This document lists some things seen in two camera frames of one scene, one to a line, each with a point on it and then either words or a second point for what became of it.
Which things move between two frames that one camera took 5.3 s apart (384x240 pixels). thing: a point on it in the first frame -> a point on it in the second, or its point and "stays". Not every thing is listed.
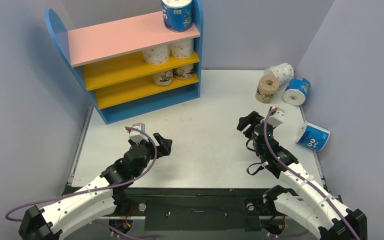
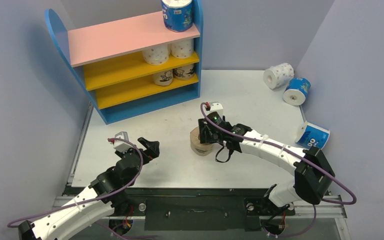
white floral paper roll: [182, 49] stays
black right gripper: [254, 124] -> [206, 131]
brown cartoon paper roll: [185, 72] stays
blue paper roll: [178, 14] stays
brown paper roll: [267, 88] -> [201, 149]
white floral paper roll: [157, 56] stays
